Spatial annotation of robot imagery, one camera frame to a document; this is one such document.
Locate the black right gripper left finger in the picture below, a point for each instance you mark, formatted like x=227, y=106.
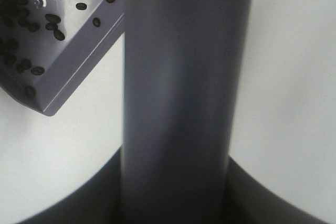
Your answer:
x=96, y=201

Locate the pile of coffee beans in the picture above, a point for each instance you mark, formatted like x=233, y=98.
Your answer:
x=31, y=24

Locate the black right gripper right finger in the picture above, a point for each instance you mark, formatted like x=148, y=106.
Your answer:
x=247, y=201

